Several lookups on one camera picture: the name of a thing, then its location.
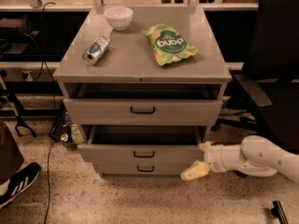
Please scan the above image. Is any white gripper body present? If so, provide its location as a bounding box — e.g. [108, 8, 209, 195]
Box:
[204, 145, 226, 173]

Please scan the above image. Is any grey drawer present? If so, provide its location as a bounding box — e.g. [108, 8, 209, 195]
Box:
[78, 126, 202, 164]
[93, 163, 190, 175]
[64, 98, 222, 126]

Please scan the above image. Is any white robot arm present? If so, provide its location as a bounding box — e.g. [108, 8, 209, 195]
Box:
[180, 135, 299, 183]

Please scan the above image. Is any grey drawer cabinet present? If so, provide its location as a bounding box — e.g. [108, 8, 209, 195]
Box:
[52, 5, 233, 179]

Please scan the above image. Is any grey bottom drawer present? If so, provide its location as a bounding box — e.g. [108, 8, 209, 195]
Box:
[93, 163, 190, 175]

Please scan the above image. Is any grey top drawer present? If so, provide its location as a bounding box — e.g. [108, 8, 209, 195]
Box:
[64, 98, 222, 126]

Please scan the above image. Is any black bar on floor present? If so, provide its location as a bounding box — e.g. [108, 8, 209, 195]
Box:
[271, 201, 289, 224]

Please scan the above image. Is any green chip bag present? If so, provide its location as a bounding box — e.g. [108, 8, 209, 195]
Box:
[143, 23, 199, 66]

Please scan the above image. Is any black office chair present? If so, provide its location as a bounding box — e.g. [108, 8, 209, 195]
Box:
[227, 0, 299, 153]

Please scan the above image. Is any silver blue soda can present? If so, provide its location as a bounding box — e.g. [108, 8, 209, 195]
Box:
[82, 35, 110, 65]

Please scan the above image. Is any white ceramic bowl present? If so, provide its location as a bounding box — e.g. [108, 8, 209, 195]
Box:
[104, 7, 134, 31]

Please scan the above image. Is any black white sneaker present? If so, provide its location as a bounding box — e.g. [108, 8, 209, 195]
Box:
[0, 162, 41, 209]

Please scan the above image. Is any dark trouser leg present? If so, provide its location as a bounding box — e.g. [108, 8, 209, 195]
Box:
[0, 121, 24, 181]

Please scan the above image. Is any black stand leg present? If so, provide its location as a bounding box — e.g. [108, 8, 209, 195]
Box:
[0, 70, 36, 137]

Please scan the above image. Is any wire basket with trash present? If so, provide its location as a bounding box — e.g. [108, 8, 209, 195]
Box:
[49, 109, 84, 150]

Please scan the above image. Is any black floor cable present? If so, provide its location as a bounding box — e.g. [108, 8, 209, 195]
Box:
[32, 1, 59, 224]

